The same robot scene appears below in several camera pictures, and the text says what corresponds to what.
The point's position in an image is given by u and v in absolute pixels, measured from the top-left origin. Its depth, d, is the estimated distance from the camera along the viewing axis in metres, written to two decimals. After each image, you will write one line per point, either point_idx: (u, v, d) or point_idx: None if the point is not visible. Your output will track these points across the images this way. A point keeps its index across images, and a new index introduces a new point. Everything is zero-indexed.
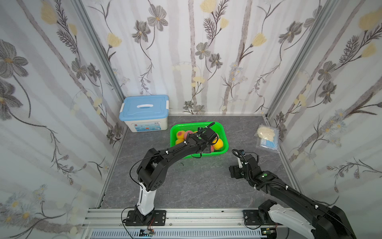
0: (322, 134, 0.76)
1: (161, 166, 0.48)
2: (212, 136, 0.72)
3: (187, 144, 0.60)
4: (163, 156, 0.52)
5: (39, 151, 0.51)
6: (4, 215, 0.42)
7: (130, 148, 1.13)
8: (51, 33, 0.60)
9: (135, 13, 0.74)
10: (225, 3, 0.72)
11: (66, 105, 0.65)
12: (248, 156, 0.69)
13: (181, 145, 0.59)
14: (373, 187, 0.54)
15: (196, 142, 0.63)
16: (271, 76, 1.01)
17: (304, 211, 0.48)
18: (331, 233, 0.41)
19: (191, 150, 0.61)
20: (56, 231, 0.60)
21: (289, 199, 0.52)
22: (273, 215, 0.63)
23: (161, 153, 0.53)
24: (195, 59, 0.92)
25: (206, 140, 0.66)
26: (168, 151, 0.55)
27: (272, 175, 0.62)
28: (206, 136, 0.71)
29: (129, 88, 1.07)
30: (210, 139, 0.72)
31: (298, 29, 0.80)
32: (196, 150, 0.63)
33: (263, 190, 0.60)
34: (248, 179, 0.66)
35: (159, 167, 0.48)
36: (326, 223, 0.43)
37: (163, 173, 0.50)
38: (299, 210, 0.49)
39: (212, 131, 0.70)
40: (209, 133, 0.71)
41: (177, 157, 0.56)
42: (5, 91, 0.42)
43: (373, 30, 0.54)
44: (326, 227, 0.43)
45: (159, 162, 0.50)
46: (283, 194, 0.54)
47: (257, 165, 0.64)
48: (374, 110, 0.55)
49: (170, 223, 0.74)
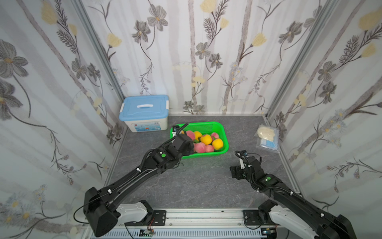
0: (322, 134, 0.76)
1: (99, 213, 0.38)
2: (180, 148, 0.56)
3: (144, 171, 0.48)
4: (104, 199, 0.41)
5: (39, 151, 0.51)
6: (4, 215, 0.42)
7: (130, 148, 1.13)
8: (51, 34, 0.60)
9: (135, 13, 0.74)
10: (225, 3, 0.72)
11: (65, 105, 0.65)
12: (251, 159, 0.67)
13: (133, 174, 0.47)
14: (374, 187, 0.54)
15: (156, 165, 0.49)
16: (271, 76, 1.01)
17: (309, 218, 0.47)
18: None
19: (150, 176, 0.49)
20: (56, 231, 0.60)
21: (292, 205, 0.52)
22: (273, 216, 0.63)
23: (102, 194, 0.42)
24: (194, 59, 0.92)
25: (175, 157, 0.55)
26: (110, 190, 0.43)
27: (275, 179, 0.61)
28: (173, 150, 0.56)
29: (129, 88, 1.07)
30: (179, 151, 0.57)
31: (298, 29, 0.80)
32: (158, 172, 0.50)
33: (267, 194, 0.59)
34: (251, 180, 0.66)
35: (97, 215, 0.38)
36: (332, 233, 0.43)
37: (108, 218, 0.41)
38: (303, 217, 0.49)
39: (181, 142, 0.54)
40: (177, 144, 0.54)
41: (126, 192, 0.44)
42: (5, 91, 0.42)
43: (373, 30, 0.54)
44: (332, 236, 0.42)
45: (97, 209, 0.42)
46: (287, 200, 0.53)
47: (260, 168, 0.62)
48: (374, 110, 0.55)
49: (170, 223, 0.74)
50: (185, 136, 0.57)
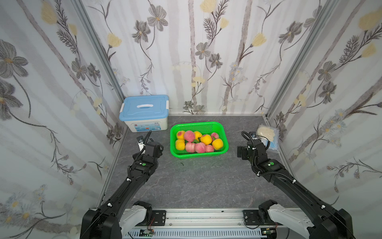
0: (322, 134, 0.76)
1: (109, 224, 0.40)
2: (153, 153, 0.65)
3: (133, 179, 0.53)
4: (108, 212, 0.43)
5: (39, 151, 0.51)
6: (4, 215, 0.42)
7: (130, 148, 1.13)
8: (51, 34, 0.60)
9: (135, 13, 0.74)
10: (225, 3, 0.72)
11: (65, 105, 0.65)
12: (256, 142, 0.63)
13: (125, 184, 0.51)
14: (374, 187, 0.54)
15: (141, 173, 0.56)
16: (271, 76, 1.01)
17: (309, 208, 0.46)
18: (333, 234, 0.40)
19: (139, 183, 0.54)
20: (56, 231, 0.60)
21: (292, 193, 0.50)
22: (272, 214, 0.64)
23: (103, 210, 0.43)
24: (194, 59, 0.92)
25: (152, 162, 0.64)
26: (110, 204, 0.45)
27: (278, 165, 0.58)
28: (148, 158, 0.64)
29: (129, 88, 1.07)
30: (153, 156, 0.65)
31: (298, 29, 0.80)
32: (144, 179, 0.57)
33: (266, 179, 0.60)
34: (252, 165, 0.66)
35: (106, 228, 0.39)
36: (329, 225, 0.41)
37: (116, 229, 0.41)
38: (302, 205, 0.47)
39: (152, 147, 0.63)
40: (149, 151, 0.63)
41: (125, 202, 0.48)
42: (5, 91, 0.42)
43: (373, 30, 0.54)
44: (329, 227, 0.41)
45: (105, 221, 0.40)
46: (289, 188, 0.51)
47: (264, 151, 0.58)
48: (374, 110, 0.55)
49: (170, 223, 0.74)
50: (152, 142, 0.65)
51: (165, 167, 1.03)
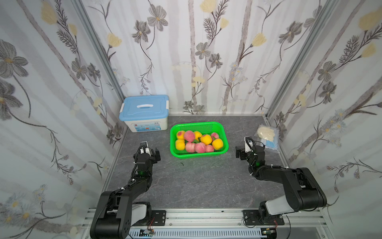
0: (322, 134, 0.76)
1: (126, 196, 0.46)
2: (146, 167, 0.71)
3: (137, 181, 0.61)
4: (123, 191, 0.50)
5: (39, 151, 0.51)
6: (4, 215, 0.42)
7: (130, 148, 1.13)
8: (51, 33, 0.60)
9: (135, 13, 0.74)
10: (225, 3, 0.72)
11: (65, 105, 0.65)
12: (260, 148, 0.73)
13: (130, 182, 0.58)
14: (374, 187, 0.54)
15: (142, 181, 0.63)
16: (271, 76, 1.01)
17: (275, 172, 0.62)
18: (289, 178, 0.50)
19: (142, 188, 0.62)
20: (56, 231, 0.60)
21: (266, 172, 0.67)
22: (269, 205, 0.65)
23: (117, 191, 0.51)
24: (194, 59, 0.92)
25: (148, 174, 0.71)
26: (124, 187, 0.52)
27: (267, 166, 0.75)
28: (144, 170, 0.69)
29: (129, 88, 1.07)
30: (148, 168, 0.71)
31: (298, 29, 0.80)
32: (145, 188, 0.64)
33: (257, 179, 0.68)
34: (249, 165, 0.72)
35: (124, 198, 0.45)
36: (288, 172, 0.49)
37: (131, 204, 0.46)
38: (272, 176, 0.63)
39: (144, 164, 0.68)
40: (142, 166, 0.67)
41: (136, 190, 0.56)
42: (5, 91, 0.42)
43: (373, 30, 0.54)
44: (287, 174, 0.56)
45: (123, 195, 0.46)
46: (264, 169, 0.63)
47: (263, 158, 0.71)
48: (374, 110, 0.55)
49: (170, 223, 0.74)
50: (141, 157, 0.69)
51: (165, 167, 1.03)
